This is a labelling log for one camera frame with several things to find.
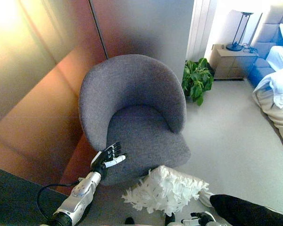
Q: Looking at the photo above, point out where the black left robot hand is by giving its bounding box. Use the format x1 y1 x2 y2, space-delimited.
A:
90 141 128 171

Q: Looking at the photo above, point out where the green leafy houseplant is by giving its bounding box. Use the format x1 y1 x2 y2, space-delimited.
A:
181 57 215 106

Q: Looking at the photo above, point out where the black cable on nightstand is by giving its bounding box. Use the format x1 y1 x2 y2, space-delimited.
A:
241 43 257 54

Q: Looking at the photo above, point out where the dark desk top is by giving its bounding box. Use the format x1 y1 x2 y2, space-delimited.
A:
0 164 69 226

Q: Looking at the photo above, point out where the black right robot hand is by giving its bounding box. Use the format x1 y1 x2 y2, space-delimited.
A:
181 211 216 226

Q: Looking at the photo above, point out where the beige wooden nightstand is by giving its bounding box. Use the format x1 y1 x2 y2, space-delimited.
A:
212 44 259 81

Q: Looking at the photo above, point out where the white sneaker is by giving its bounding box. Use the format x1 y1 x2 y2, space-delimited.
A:
199 192 214 208

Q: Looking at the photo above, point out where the grey fabric tub armchair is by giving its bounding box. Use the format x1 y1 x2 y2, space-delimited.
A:
78 54 192 186

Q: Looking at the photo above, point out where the black table lamp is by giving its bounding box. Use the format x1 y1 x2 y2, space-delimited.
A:
225 9 254 52

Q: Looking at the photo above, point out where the white feathery pillow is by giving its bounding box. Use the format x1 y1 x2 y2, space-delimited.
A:
121 165 210 216

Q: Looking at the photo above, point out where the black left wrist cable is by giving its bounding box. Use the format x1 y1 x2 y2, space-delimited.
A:
36 180 85 221

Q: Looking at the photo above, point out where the white duvet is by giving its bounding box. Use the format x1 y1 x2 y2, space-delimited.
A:
252 46 283 109

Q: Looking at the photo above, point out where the black trouser leg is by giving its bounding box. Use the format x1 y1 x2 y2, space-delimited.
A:
209 194 283 226

